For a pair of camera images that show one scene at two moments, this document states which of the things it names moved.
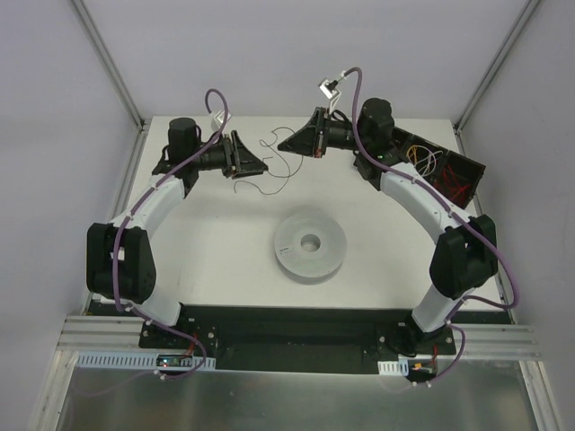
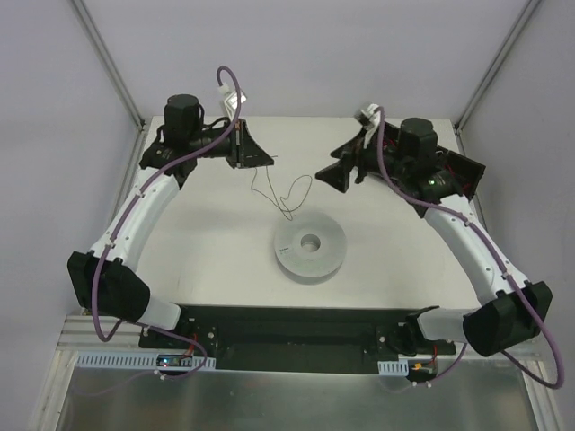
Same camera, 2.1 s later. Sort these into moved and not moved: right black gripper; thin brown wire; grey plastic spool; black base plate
Moved: right black gripper; thin brown wire
Not moved: black base plate; grey plastic spool
